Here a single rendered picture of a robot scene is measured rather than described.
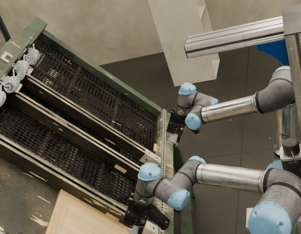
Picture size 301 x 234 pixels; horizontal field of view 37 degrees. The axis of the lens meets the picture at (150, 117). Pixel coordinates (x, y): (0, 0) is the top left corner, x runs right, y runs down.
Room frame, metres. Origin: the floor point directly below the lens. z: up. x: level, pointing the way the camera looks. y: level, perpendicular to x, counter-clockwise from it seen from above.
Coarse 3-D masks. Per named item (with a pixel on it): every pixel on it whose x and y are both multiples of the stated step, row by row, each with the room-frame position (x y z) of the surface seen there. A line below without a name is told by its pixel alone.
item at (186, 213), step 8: (176, 152) 3.17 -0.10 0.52; (176, 160) 3.17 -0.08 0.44; (176, 168) 3.18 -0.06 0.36; (192, 192) 3.17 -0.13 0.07; (192, 200) 3.02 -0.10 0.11; (184, 208) 2.86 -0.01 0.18; (192, 208) 2.89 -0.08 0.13; (184, 216) 2.77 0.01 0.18; (192, 216) 2.78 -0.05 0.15; (184, 224) 2.69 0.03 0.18; (192, 224) 2.68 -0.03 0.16; (184, 232) 2.60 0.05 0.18; (192, 232) 2.58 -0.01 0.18
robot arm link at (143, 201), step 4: (136, 196) 1.31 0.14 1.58; (140, 196) 1.30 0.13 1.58; (136, 200) 1.31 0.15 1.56; (140, 200) 1.30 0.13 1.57; (144, 200) 1.29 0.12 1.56; (148, 200) 1.29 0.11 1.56; (152, 200) 1.30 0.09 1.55; (140, 204) 1.30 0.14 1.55; (144, 204) 1.29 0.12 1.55; (148, 204) 1.30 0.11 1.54
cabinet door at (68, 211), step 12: (60, 192) 1.88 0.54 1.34; (60, 204) 1.80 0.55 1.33; (72, 204) 1.84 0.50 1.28; (84, 204) 1.87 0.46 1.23; (60, 216) 1.73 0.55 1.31; (72, 216) 1.76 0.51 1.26; (84, 216) 1.80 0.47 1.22; (96, 216) 1.83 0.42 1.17; (108, 216) 1.86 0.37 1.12; (48, 228) 1.63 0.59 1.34; (60, 228) 1.66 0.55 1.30; (72, 228) 1.69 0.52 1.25; (84, 228) 1.72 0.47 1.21; (96, 228) 1.75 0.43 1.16; (108, 228) 1.79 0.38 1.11; (120, 228) 1.82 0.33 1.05
